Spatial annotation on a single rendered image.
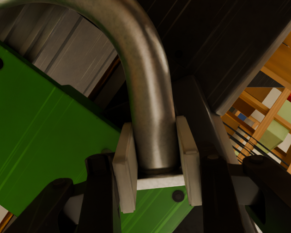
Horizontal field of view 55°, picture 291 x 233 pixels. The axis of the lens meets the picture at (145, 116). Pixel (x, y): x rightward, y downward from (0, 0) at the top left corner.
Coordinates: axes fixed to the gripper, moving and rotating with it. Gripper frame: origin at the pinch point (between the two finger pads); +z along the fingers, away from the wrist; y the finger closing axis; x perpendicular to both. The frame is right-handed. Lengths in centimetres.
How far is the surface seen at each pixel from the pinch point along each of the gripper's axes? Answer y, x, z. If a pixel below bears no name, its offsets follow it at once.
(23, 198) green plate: -11.8, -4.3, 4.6
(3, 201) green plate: -13.7, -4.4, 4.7
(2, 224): -22.8, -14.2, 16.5
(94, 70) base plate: -16, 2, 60
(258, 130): 103, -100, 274
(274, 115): 130, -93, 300
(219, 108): 6.1, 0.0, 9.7
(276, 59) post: 39, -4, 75
